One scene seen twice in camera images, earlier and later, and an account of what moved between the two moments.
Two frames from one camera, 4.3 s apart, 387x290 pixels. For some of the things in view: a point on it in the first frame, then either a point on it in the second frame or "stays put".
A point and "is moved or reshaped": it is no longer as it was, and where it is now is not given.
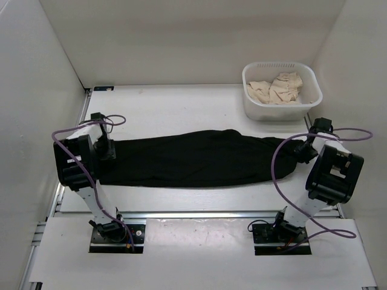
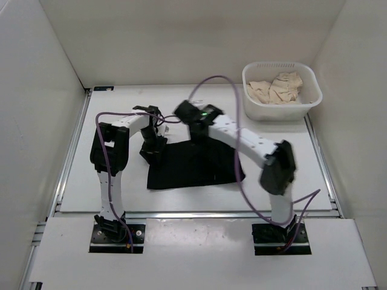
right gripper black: (302, 156) to (197, 141)
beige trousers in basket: (283, 90) stays put
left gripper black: (110, 154) to (156, 149)
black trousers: (199, 159) is moved or reshaped
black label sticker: (103, 88) stays put
